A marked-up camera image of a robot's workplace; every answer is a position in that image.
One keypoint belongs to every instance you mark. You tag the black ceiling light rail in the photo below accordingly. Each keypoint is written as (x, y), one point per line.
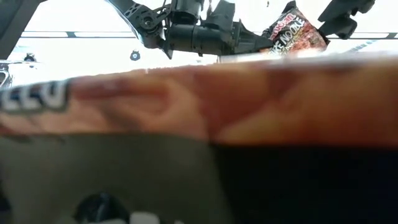
(71, 34)

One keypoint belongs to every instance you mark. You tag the grey ceiling pipe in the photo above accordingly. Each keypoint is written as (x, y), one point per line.
(360, 46)

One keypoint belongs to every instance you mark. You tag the black Fire Noodle packet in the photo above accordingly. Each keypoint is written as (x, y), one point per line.
(217, 102)
(295, 34)

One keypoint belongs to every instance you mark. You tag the black ceiling spotlight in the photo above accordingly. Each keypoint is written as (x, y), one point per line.
(30, 57)
(135, 56)

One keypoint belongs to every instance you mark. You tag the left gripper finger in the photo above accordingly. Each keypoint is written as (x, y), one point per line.
(258, 43)

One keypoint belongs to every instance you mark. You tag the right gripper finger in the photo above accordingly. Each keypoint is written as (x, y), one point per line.
(351, 7)
(342, 28)

